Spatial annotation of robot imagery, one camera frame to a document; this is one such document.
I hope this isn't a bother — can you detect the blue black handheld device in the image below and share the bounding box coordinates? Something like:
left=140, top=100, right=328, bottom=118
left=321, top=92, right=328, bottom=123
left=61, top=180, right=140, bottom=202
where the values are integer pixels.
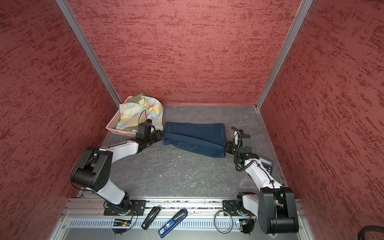
left=158, top=209, right=188, bottom=239

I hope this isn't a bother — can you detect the right aluminium corner post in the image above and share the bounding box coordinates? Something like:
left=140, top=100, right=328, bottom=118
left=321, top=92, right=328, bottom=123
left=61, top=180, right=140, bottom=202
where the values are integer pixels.
left=255, top=0, right=313, bottom=112

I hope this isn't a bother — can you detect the olive green garment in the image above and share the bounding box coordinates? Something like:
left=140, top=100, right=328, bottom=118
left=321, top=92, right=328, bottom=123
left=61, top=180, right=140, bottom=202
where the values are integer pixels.
left=128, top=93, right=146, bottom=103

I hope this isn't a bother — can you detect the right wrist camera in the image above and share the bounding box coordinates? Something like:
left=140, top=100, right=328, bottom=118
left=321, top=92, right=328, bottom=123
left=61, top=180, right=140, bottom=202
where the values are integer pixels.
left=235, top=131, right=251, bottom=148

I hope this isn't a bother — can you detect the grey coiled cable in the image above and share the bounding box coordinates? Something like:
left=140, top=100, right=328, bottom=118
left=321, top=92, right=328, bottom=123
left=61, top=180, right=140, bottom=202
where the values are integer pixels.
left=213, top=209, right=234, bottom=235

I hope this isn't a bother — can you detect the pastel floral skirt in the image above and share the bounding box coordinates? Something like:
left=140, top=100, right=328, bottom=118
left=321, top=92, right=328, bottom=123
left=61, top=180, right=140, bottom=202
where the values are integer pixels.
left=116, top=96, right=164, bottom=132

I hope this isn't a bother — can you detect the blue denim skirt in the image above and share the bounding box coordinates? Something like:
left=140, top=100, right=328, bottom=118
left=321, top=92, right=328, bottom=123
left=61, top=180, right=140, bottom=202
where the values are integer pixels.
left=163, top=122, right=227, bottom=158

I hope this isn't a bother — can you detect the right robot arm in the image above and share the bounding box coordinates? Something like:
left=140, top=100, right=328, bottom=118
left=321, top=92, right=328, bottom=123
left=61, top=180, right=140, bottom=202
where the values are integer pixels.
left=226, top=142, right=299, bottom=235

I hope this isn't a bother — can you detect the right circuit board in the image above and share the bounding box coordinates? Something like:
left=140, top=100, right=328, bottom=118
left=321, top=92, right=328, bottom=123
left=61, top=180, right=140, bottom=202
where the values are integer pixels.
left=239, top=219, right=255, bottom=235

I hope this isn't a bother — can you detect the circuit board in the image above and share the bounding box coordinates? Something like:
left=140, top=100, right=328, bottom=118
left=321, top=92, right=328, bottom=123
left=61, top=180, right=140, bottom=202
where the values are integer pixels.
left=239, top=219, right=255, bottom=235
left=112, top=219, right=132, bottom=235

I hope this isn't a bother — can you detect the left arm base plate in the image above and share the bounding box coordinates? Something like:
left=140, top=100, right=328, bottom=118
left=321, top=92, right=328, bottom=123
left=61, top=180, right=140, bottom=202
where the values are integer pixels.
left=103, top=200, right=147, bottom=217

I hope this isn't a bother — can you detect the left aluminium corner post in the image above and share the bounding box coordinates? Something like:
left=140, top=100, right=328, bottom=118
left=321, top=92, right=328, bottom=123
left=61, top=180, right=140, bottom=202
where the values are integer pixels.
left=56, top=0, right=122, bottom=107

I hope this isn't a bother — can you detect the aluminium front rail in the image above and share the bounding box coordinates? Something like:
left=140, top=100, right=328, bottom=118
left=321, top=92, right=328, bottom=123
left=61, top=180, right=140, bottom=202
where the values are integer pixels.
left=49, top=196, right=316, bottom=240

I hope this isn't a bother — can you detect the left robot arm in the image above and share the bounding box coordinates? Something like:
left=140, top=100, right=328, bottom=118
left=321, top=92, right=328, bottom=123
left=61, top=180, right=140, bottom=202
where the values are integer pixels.
left=70, top=130, right=162, bottom=216

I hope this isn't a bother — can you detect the left circuit board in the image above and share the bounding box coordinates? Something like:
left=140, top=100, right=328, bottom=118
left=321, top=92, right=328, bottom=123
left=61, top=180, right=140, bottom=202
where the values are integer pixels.
left=112, top=219, right=132, bottom=235

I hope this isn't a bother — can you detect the black calculator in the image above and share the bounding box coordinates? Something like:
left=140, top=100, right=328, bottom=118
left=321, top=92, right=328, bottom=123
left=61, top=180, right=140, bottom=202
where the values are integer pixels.
left=259, top=156, right=274, bottom=175

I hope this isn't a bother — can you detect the aluminium corner post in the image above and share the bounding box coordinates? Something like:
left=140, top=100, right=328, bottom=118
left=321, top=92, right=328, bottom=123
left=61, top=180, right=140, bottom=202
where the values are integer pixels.
left=255, top=0, right=313, bottom=112
left=56, top=0, right=122, bottom=107

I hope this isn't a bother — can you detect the pink plastic basket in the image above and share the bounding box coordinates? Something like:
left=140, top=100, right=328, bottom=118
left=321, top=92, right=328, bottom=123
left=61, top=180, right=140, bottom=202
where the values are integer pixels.
left=106, top=110, right=136, bottom=137

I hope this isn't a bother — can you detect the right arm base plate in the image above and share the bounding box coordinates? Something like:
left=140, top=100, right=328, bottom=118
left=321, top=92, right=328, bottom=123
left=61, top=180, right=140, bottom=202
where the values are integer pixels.
left=223, top=200, right=240, bottom=216

